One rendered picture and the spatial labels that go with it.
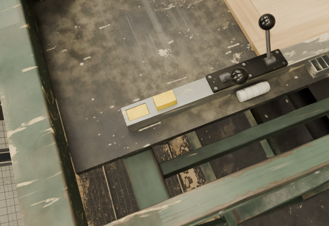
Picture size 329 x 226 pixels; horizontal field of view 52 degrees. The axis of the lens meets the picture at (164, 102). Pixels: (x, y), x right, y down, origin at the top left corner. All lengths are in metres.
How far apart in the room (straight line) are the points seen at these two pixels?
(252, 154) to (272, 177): 1.94
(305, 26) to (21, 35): 0.74
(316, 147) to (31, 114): 0.63
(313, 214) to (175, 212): 1.86
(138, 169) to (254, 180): 0.28
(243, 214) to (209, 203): 1.07
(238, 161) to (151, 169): 2.00
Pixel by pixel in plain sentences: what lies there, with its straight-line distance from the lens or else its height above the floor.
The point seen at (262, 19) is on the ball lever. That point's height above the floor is 1.44.
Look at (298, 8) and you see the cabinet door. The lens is 1.04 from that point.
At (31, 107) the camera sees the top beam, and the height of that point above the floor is 1.86.
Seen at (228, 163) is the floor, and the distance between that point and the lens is 2.86.
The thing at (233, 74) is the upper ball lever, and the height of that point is 1.54.
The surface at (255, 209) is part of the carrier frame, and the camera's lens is 1.73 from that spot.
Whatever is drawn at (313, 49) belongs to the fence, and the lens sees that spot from 0.93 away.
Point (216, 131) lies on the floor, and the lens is 2.92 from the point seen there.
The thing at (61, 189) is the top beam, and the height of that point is 1.84.
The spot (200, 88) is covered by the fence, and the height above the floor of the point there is 1.52.
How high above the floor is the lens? 2.08
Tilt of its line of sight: 37 degrees down
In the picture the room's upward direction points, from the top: 92 degrees counter-clockwise
